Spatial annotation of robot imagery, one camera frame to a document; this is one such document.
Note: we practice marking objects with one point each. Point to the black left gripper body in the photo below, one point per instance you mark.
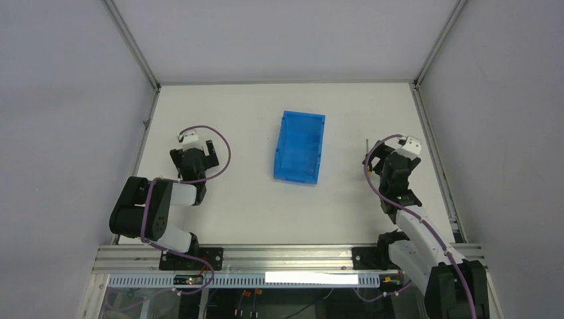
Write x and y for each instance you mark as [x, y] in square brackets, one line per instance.
[193, 155]

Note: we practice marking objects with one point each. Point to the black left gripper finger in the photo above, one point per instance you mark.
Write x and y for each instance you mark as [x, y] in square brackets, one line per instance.
[176, 156]
[211, 158]

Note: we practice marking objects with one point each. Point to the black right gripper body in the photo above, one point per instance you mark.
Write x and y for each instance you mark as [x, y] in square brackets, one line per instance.
[397, 159]

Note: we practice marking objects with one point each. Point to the thin metal screwdriver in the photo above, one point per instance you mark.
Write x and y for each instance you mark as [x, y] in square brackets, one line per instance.
[367, 146]

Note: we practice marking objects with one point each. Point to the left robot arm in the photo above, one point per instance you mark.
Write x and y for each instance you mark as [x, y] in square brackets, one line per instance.
[142, 209]

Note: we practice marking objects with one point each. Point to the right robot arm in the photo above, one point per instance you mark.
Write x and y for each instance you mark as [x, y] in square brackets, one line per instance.
[453, 286]

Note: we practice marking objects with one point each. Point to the blue plastic bin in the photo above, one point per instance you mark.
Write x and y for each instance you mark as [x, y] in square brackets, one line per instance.
[299, 148]

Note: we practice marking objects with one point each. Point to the small green circuit board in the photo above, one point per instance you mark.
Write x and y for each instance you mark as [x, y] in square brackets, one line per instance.
[188, 280]

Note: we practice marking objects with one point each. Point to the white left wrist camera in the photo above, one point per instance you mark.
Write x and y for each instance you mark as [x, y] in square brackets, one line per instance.
[189, 139]

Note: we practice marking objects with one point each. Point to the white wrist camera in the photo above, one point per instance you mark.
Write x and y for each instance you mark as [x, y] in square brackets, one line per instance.
[410, 147]
[189, 139]

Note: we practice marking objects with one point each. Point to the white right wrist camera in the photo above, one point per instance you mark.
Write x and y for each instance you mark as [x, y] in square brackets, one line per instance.
[410, 147]

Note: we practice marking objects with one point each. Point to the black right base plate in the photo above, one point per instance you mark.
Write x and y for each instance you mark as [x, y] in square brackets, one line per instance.
[372, 258]

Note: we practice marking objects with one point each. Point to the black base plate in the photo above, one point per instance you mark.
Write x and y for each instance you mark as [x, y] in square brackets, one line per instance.
[174, 262]
[372, 258]

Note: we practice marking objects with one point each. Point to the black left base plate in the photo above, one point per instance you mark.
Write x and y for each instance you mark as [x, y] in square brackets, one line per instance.
[174, 262]

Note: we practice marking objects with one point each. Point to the aluminium front rail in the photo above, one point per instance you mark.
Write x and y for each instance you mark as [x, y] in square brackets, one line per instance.
[237, 259]

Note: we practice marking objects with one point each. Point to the slotted white cable duct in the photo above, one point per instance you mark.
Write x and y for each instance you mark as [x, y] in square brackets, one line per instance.
[265, 280]

